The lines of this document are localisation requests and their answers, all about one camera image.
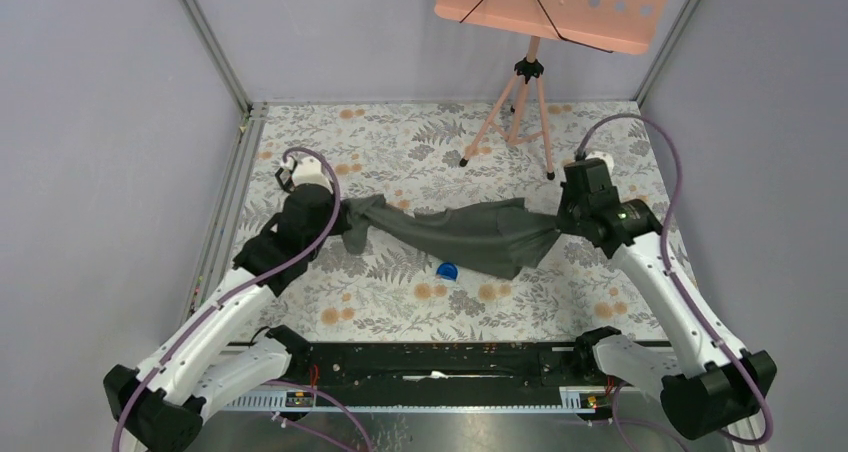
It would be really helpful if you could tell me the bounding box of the blue round cap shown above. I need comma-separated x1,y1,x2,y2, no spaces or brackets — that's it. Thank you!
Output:
435,262,459,282

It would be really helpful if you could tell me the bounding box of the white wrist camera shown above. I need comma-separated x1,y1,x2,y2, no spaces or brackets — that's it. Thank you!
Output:
290,157,332,191
586,150,615,173

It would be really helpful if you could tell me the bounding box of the purple cable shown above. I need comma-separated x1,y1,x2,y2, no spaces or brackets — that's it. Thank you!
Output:
111,146,342,452
574,112,775,447

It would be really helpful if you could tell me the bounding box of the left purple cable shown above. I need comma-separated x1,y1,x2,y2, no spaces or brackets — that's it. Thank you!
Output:
111,146,342,452

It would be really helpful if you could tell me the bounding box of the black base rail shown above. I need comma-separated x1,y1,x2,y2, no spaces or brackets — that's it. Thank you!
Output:
281,342,620,397

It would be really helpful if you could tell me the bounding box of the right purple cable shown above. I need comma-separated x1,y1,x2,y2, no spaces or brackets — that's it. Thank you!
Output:
574,112,775,447

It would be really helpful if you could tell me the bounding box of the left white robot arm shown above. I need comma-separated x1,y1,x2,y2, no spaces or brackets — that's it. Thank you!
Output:
103,182,341,451

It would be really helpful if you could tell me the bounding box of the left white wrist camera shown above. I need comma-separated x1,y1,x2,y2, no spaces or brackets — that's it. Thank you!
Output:
290,157,332,191

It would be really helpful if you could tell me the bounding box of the dark green t-shirt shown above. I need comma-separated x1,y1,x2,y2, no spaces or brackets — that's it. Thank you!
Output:
340,195,560,280

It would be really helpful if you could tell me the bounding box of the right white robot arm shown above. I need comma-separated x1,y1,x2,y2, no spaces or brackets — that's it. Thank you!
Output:
557,158,777,440

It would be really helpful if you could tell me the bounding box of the floral table mat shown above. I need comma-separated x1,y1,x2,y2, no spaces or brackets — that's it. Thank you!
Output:
233,103,664,343

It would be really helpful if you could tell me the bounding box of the slotted cable duct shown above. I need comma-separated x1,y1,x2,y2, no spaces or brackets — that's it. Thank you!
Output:
224,383,604,414

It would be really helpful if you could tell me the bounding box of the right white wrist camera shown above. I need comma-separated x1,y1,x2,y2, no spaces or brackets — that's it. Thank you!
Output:
586,150,615,173

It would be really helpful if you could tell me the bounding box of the black brooch display box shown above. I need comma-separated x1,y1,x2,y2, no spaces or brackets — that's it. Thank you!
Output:
274,166,295,193

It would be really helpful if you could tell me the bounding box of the pink music stand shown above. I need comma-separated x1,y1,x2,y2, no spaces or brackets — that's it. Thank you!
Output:
434,0,668,180

